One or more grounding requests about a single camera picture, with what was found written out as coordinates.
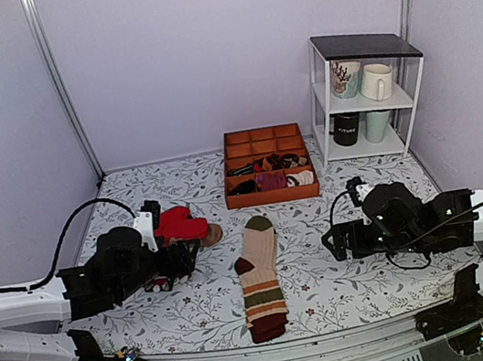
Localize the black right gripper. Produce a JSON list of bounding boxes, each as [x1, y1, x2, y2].
[[321, 208, 428, 269]]

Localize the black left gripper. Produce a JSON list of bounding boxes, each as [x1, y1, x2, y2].
[[107, 229, 208, 303]]

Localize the striped beige knitted sock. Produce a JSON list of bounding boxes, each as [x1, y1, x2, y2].
[[233, 216, 289, 344]]

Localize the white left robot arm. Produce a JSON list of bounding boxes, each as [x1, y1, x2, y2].
[[0, 227, 200, 361]]

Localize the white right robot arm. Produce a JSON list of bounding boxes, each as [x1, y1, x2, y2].
[[321, 182, 483, 325]]

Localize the white brown socks in box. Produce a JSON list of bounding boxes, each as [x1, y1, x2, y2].
[[285, 170, 315, 187]]

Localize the purple socks in box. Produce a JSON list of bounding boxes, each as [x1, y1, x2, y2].
[[255, 170, 288, 192]]

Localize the dark brown socks in box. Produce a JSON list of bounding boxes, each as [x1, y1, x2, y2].
[[253, 153, 309, 174]]

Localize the black striped socks in box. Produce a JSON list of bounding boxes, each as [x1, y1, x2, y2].
[[227, 163, 256, 196]]

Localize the floral patterned table cloth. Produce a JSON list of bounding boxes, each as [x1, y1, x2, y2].
[[75, 139, 481, 355]]

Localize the red sock pile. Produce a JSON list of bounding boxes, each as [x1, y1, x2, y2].
[[154, 206, 209, 243]]

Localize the brown sock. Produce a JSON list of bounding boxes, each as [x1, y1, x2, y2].
[[200, 223, 223, 248]]

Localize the orange wooden divider box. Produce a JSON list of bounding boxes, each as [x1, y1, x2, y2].
[[223, 123, 320, 210]]

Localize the black tumbler cup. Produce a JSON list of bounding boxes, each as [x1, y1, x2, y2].
[[333, 112, 360, 147]]

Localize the pale green tumbler cup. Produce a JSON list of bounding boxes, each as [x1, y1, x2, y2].
[[365, 110, 391, 143]]

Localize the white shelf black top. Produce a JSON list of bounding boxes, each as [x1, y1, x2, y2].
[[308, 33, 424, 165]]

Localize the white ceramic mug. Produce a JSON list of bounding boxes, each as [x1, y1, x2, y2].
[[360, 63, 393, 101]]

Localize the floral patterned mug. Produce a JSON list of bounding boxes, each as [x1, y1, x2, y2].
[[330, 59, 361, 100]]

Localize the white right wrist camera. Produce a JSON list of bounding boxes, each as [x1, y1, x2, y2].
[[346, 176, 373, 207]]

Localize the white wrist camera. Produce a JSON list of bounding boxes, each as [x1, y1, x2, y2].
[[133, 200, 161, 252], [346, 176, 373, 207]]

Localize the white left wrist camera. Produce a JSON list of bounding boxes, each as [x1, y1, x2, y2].
[[133, 200, 161, 252]]

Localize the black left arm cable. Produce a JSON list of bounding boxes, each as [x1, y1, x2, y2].
[[0, 192, 148, 297]]

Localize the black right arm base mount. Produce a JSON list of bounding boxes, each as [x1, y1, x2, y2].
[[414, 264, 483, 340]]

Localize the left aluminium corner post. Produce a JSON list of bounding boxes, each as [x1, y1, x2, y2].
[[19, 0, 106, 182]]

